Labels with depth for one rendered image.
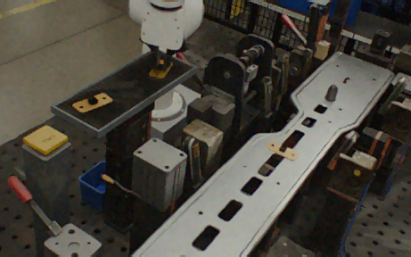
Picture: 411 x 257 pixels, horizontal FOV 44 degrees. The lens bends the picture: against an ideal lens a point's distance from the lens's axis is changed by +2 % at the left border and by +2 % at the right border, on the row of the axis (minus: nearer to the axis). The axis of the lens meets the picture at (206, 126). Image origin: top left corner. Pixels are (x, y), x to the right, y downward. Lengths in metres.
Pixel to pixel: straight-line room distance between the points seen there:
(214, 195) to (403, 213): 0.78
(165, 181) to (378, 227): 0.82
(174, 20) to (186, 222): 0.46
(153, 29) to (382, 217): 0.96
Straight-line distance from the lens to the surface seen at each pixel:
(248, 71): 1.34
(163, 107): 1.75
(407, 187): 1.89
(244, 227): 1.13
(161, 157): 1.09
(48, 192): 1.10
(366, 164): 1.32
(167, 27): 1.20
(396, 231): 1.71
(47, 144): 1.05
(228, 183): 1.22
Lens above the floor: 1.82
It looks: 37 degrees down
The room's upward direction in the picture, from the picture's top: 9 degrees clockwise
